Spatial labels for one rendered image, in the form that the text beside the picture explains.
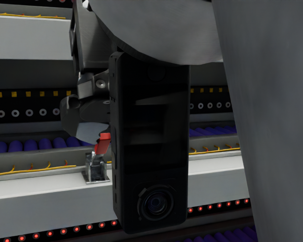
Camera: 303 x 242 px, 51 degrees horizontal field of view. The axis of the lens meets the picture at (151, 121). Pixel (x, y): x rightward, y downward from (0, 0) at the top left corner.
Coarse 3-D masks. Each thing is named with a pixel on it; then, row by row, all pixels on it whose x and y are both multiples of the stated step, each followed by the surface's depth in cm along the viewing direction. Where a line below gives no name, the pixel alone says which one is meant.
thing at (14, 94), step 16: (0, 96) 49; (16, 96) 49; (32, 96) 50; (48, 96) 51; (64, 96) 52; (192, 96) 60; (208, 96) 62; (224, 96) 63; (48, 112) 52; (192, 112) 61; (208, 112) 62
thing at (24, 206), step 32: (0, 128) 49; (32, 128) 51; (192, 160) 46; (224, 160) 46; (0, 192) 34; (32, 192) 34; (64, 192) 35; (96, 192) 36; (192, 192) 41; (224, 192) 43; (0, 224) 33; (32, 224) 34; (64, 224) 36
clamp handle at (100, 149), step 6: (102, 138) 32; (108, 138) 32; (96, 144) 34; (102, 144) 33; (108, 144) 33; (96, 150) 34; (102, 150) 34; (96, 156) 36; (102, 156) 36; (96, 162) 37
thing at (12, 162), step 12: (192, 144) 48; (204, 144) 49; (216, 144) 50; (228, 144) 51; (0, 156) 39; (12, 156) 39; (24, 156) 39; (36, 156) 40; (48, 156) 40; (60, 156) 41; (72, 156) 42; (84, 156) 42; (108, 156) 43; (0, 168) 39; (12, 168) 39; (24, 168) 40; (36, 168) 40; (48, 168) 39
